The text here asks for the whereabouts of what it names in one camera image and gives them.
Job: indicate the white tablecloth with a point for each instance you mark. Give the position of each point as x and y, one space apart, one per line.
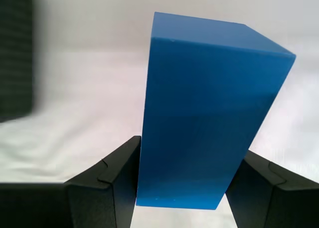
87 88

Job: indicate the blue rectangular block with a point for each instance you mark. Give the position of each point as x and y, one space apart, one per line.
207 113

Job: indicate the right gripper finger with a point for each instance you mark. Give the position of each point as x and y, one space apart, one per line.
279 200
94 203

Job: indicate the black woven basket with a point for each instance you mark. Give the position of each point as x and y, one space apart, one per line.
15 53

